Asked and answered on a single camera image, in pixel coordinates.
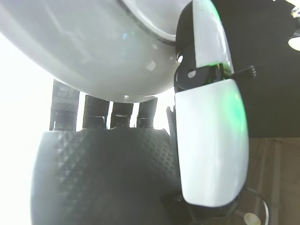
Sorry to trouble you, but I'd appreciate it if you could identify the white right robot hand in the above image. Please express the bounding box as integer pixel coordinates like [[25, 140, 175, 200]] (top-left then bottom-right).
[[30, 0, 249, 225]]

